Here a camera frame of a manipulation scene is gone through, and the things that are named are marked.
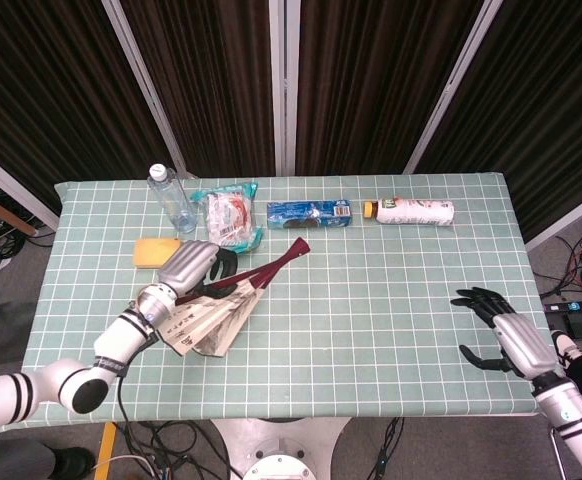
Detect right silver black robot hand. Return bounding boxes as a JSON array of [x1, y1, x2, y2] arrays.
[[449, 286, 561, 384]]

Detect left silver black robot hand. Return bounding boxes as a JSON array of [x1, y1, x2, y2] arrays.
[[156, 239, 241, 301]]

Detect paper folding fan red ribs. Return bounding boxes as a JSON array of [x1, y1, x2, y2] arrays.
[[158, 237, 311, 359]]

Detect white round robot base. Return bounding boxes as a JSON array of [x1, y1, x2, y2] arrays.
[[210, 417, 352, 480]]

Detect yellow sponge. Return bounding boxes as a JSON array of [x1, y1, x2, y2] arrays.
[[133, 237, 182, 271]]

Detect white black sneaker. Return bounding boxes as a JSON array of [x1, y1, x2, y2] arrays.
[[550, 329, 582, 372]]

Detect teal clear snack bag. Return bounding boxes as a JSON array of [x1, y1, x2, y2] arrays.
[[190, 180, 265, 254]]

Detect clear plastic water bottle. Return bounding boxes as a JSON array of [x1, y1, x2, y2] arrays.
[[146, 163, 198, 234]]

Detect grey metal tube leg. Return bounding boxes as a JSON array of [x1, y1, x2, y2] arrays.
[[548, 424, 571, 480]]

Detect blue cookie box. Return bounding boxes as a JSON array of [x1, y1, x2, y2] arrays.
[[266, 199, 352, 231]]

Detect green white grid tablecloth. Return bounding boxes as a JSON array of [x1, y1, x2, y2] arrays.
[[0, 172, 560, 434]]

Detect white drink bottle yellow cap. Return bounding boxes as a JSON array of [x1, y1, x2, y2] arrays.
[[362, 197, 456, 228]]

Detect dark corrugated partition panel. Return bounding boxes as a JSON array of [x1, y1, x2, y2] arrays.
[[284, 0, 502, 176], [120, 0, 285, 177], [415, 0, 582, 251], [0, 0, 197, 231]]

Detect brown wooden bar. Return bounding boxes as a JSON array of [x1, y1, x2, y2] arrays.
[[0, 187, 38, 236]]

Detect black shoe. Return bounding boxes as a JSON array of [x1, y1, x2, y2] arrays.
[[50, 446, 96, 479]]

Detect grey trouser leg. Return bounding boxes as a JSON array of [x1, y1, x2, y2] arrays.
[[0, 438, 58, 480]]

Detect black cables under table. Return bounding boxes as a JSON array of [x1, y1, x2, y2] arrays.
[[115, 374, 235, 480]]

